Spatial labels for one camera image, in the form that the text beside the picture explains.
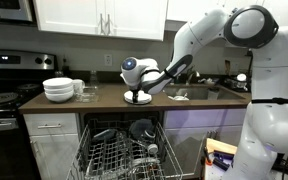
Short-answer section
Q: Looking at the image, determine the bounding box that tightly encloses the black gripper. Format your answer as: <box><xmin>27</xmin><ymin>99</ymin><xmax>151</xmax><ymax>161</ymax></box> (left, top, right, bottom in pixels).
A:
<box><xmin>131</xmin><ymin>89</ymin><xmax>139</xmax><ymax>103</ymax></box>

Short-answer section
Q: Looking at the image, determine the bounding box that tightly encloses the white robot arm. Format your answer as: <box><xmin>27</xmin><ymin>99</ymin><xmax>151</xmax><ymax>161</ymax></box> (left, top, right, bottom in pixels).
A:
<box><xmin>121</xmin><ymin>5</ymin><xmax>288</xmax><ymax>180</ymax></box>

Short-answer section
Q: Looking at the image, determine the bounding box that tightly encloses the white plate pile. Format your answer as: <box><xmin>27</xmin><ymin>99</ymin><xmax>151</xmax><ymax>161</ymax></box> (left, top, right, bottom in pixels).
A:
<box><xmin>124</xmin><ymin>90</ymin><xmax>152</xmax><ymax>105</ymax></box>

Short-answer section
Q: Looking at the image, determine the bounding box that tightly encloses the kitchen sink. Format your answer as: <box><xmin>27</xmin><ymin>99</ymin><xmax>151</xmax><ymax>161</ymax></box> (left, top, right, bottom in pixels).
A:
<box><xmin>163</xmin><ymin>85</ymin><xmax>242</xmax><ymax>100</ymax></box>

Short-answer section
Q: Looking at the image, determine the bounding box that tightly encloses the clear glass container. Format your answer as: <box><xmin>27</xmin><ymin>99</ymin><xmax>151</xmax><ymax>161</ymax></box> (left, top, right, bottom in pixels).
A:
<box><xmin>75</xmin><ymin>87</ymin><xmax>99</xmax><ymax>103</ymax></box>

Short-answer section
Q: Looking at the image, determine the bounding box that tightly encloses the clear glass bottle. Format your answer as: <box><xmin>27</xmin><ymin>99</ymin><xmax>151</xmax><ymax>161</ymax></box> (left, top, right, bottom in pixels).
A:
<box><xmin>90</xmin><ymin>70</ymin><xmax>99</xmax><ymax>88</ymax></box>

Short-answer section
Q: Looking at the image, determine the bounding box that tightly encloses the chrome sink faucet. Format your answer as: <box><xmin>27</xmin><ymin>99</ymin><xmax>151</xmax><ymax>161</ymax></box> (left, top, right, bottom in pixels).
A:
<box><xmin>185</xmin><ymin>70</ymin><xmax>200</xmax><ymax>85</ymax></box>

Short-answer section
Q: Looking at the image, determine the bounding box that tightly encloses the stack of white bowls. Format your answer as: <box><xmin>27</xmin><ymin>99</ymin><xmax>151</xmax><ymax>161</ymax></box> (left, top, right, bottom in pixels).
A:
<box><xmin>43</xmin><ymin>77</ymin><xmax>74</xmax><ymax>103</ymax></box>

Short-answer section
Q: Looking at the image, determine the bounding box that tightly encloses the white upper cabinet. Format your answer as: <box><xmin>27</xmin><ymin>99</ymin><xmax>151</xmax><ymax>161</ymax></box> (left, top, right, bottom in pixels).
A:
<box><xmin>33</xmin><ymin>0</ymin><xmax>168</xmax><ymax>41</ymax></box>

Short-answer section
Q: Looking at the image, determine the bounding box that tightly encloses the white lower cabinet drawer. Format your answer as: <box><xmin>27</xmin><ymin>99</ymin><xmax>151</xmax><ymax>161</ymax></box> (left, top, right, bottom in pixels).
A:
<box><xmin>24</xmin><ymin>113</ymin><xmax>77</xmax><ymax>135</ymax></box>

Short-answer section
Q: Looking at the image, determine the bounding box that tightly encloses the wooden board with tools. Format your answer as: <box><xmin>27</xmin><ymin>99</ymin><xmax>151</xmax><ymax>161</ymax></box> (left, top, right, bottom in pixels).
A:
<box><xmin>203</xmin><ymin>138</ymin><xmax>237</xmax><ymax>180</ymax></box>

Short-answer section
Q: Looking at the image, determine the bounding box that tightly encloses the stainless steel stove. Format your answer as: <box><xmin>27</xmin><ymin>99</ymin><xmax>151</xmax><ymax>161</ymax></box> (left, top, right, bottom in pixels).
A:
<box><xmin>0</xmin><ymin>49</ymin><xmax>57</xmax><ymax>180</ymax></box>

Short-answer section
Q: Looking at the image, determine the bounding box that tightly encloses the microwave oven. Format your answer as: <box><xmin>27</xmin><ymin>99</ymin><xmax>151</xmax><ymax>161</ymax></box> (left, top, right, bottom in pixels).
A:
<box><xmin>0</xmin><ymin>0</ymin><xmax>36</xmax><ymax>24</ymax></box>

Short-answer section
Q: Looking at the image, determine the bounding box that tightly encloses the white wall outlet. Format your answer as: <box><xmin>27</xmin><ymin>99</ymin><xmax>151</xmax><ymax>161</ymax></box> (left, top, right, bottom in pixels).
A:
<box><xmin>104</xmin><ymin>54</ymin><xmax>112</xmax><ymax>66</ymax></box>

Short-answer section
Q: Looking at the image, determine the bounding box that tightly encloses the dishwasher wire rack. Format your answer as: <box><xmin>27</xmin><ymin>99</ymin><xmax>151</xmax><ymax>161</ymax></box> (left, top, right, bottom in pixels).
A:
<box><xmin>65</xmin><ymin>118</ymin><xmax>183</xmax><ymax>180</ymax></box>

